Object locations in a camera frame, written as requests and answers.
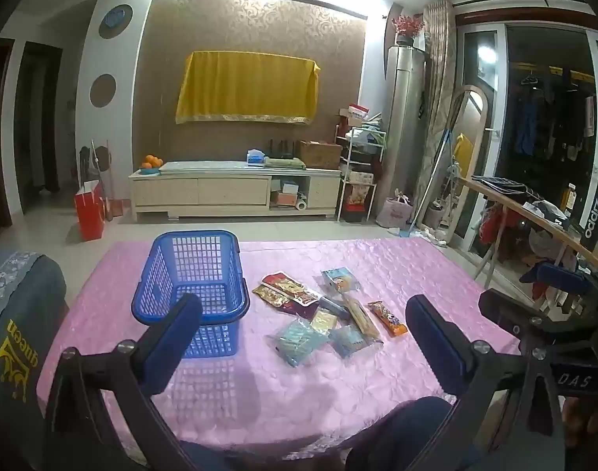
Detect blue round wall plate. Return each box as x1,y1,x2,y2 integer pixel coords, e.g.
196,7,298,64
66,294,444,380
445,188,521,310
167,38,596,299
99,4,134,40

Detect patterned curtain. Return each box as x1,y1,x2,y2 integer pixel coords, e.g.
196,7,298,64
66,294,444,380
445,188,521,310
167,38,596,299
421,1,458,236

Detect white metal rack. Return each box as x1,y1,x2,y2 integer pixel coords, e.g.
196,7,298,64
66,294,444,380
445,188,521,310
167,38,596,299
335,125,389,224

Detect brown cardboard box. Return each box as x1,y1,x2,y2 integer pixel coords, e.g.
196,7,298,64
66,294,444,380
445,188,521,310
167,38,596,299
299,140,343,171

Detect person's left leg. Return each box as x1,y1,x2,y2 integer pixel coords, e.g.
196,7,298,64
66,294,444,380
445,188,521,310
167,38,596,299
174,439,232,471

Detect green folded mat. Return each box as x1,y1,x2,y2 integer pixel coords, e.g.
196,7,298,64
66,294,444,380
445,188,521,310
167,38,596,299
264,157,308,172

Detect mop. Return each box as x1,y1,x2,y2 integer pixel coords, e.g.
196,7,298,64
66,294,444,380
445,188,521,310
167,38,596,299
390,103,464,239

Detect grey waste bin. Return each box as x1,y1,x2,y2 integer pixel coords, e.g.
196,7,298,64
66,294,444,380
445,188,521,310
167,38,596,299
424,203,445,230

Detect grey gum packet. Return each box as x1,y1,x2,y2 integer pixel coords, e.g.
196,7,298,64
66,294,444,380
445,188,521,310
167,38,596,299
319,297,352,321

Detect tall silver air conditioner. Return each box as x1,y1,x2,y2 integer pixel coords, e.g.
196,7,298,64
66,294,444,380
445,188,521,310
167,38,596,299
377,44,430,221

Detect red gift box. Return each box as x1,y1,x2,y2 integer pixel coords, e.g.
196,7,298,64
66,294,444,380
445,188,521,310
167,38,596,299
345,189,374,223

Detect black printed box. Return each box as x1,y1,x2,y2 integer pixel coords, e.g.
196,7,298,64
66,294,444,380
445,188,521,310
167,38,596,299
580,174,598,255

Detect red paper bag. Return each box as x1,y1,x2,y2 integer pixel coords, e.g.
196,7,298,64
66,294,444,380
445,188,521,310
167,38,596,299
74,181,107,243

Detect yellow snack packet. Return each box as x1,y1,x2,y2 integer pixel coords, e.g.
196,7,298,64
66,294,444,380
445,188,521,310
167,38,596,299
252,283,291,308

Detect small light blue snack packet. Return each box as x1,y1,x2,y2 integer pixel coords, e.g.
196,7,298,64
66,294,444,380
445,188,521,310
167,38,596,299
328,326,374,358

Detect standing mirror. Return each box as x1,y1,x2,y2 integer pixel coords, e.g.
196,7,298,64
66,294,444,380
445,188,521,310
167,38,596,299
443,85,490,252

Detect vase of red flowers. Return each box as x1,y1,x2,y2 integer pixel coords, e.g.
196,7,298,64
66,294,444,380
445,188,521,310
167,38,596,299
391,14,426,49

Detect pink bag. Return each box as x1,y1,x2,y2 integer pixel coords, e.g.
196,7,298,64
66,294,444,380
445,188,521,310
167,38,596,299
381,195,416,229

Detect clear cracker packet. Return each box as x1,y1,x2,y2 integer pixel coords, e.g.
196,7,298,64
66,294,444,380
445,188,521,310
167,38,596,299
342,294,384,343

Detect long red snack packet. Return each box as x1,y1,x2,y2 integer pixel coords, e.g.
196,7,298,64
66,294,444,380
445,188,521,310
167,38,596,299
261,271,325,306

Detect large light blue snack packet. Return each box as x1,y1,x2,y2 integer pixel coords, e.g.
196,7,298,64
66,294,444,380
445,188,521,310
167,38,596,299
268,316,330,368

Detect glass sliding door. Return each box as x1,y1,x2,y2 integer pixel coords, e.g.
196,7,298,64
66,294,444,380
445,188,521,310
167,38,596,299
455,7,598,276

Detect dark wooden door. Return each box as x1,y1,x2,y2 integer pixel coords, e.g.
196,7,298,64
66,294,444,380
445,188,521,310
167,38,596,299
15,42,63,215

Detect person's right leg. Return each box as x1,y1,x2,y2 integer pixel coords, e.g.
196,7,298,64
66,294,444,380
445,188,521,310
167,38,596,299
345,396,477,471

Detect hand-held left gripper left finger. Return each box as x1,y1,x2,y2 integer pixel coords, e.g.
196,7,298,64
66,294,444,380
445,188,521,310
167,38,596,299
43,293,204,471

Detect person's right hand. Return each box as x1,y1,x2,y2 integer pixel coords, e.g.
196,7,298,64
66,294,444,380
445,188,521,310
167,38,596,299
561,396,598,448

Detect red cloth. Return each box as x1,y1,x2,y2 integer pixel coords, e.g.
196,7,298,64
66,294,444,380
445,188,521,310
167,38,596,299
479,205,523,247

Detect orange snack packet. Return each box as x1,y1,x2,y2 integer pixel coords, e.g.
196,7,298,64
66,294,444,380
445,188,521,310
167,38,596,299
366,300,408,338

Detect person's leg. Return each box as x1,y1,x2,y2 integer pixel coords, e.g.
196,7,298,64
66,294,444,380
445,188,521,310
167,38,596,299
174,439,232,471
345,396,477,471

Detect wooden folding table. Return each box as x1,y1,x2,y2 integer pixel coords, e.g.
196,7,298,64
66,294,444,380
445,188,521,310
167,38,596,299
458,175,598,300

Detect blue white snack packet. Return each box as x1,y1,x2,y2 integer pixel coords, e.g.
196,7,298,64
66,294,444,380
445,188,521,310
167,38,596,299
321,267,362,298

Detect black router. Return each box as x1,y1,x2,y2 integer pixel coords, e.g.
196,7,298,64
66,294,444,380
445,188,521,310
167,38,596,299
267,140,296,161

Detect yellow cloth cover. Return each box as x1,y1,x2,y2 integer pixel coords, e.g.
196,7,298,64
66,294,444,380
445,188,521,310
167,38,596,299
175,50,323,126

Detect hanging clothes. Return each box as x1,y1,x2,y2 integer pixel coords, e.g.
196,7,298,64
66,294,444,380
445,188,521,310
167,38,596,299
512,71,598,164

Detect beige cabinet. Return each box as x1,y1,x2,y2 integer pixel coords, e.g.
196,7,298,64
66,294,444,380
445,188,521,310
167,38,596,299
128,159,342,224

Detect pile of clothes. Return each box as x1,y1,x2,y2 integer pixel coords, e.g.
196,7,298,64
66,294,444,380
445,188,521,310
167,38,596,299
520,197,583,261

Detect blue plastic basket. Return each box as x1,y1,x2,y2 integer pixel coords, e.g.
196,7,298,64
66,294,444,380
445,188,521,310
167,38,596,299
131,230,250,359

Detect black bag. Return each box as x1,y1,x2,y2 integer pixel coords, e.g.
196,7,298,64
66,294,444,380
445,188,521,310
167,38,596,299
78,144,113,188

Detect grey printed chair cover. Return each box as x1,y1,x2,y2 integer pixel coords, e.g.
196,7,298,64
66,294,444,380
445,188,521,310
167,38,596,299
0,250,67,471

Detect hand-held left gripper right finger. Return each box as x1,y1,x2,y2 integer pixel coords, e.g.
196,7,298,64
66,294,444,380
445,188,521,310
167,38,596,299
405,295,569,471

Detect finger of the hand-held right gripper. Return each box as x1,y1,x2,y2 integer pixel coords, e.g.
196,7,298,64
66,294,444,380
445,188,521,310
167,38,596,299
478,288,598,349
533,261,598,301

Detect pink tablecloth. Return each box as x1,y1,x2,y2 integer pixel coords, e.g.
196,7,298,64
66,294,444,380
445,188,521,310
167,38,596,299
36,238,523,452

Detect purple snack packet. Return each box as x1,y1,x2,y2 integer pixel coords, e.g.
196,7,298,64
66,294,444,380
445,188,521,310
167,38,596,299
283,299,320,318

